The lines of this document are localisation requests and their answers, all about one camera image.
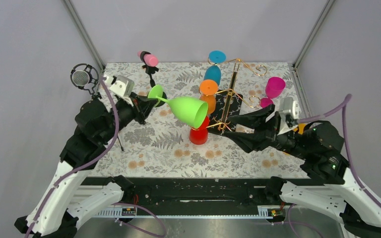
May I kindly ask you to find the red plastic wine glass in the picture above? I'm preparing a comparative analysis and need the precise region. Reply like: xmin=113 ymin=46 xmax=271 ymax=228
xmin=189 ymin=116 xmax=209 ymax=145

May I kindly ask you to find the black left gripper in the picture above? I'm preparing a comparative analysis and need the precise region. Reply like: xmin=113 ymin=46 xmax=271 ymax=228
xmin=100 ymin=91 xmax=159 ymax=143

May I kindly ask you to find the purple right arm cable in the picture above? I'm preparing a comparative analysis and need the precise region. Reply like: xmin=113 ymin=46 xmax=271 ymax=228
xmin=297 ymin=93 xmax=381 ymax=227

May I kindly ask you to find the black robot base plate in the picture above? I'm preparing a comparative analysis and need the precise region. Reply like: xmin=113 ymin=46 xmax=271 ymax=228
xmin=120 ymin=178 xmax=287 ymax=216

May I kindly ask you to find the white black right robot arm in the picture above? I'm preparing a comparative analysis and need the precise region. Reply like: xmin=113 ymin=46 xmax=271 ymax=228
xmin=224 ymin=108 xmax=381 ymax=238

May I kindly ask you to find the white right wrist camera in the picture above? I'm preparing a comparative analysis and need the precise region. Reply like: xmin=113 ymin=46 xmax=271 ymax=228
xmin=265 ymin=97 xmax=301 ymax=135

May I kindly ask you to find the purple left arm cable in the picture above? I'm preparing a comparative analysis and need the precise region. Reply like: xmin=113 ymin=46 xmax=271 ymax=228
xmin=24 ymin=77 xmax=120 ymax=238

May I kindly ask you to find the grey studio microphone on stand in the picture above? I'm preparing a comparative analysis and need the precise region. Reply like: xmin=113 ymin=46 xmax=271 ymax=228
xmin=70 ymin=63 xmax=101 ymax=99

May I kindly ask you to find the magenta plastic wine glass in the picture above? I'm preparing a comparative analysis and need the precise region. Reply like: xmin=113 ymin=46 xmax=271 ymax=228
xmin=259 ymin=76 xmax=286 ymax=108

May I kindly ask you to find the gold wire wine glass rack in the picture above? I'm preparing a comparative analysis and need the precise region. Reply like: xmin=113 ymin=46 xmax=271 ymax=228
xmin=207 ymin=58 xmax=268 ymax=135

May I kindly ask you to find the floral patterned table cloth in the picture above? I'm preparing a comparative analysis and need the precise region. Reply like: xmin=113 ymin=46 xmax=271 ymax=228
xmin=91 ymin=62 xmax=308 ymax=178

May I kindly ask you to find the yellow plastic wine glass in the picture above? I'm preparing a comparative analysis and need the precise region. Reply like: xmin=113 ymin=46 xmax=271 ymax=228
xmin=281 ymin=124 xmax=306 ymax=158

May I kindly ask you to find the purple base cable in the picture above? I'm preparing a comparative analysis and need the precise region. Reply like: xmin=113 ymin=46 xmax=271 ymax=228
xmin=110 ymin=202 xmax=167 ymax=238

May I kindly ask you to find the green plastic wine glass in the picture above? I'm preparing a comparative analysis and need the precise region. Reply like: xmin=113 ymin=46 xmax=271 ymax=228
xmin=147 ymin=85 xmax=208 ymax=128

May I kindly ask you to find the pink microphone on black stand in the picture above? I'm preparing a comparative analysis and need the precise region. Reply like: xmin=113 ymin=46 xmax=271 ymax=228
xmin=137 ymin=51 xmax=166 ymax=107

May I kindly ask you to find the orange plastic wine glass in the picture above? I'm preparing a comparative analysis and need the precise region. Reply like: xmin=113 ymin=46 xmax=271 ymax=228
xmin=199 ymin=79 xmax=218 ymax=115

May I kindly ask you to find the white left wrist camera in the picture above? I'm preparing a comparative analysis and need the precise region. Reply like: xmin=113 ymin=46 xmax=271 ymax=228
xmin=105 ymin=75 xmax=134 ymax=98

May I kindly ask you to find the blue plastic wine glass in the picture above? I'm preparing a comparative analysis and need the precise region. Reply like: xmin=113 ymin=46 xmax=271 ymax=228
xmin=203 ymin=51 xmax=226 ymax=86

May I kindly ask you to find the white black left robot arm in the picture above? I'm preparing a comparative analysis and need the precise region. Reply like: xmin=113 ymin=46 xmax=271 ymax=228
xmin=14 ymin=94 xmax=157 ymax=238

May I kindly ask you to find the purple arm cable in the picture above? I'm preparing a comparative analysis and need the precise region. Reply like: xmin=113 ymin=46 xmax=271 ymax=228
xmin=24 ymin=77 xmax=120 ymax=238
xmin=297 ymin=93 xmax=381 ymax=227

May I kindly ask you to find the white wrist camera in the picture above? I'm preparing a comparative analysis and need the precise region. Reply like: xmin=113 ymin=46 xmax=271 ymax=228
xmin=265 ymin=97 xmax=301 ymax=135
xmin=105 ymin=75 xmax=134 ymax=98

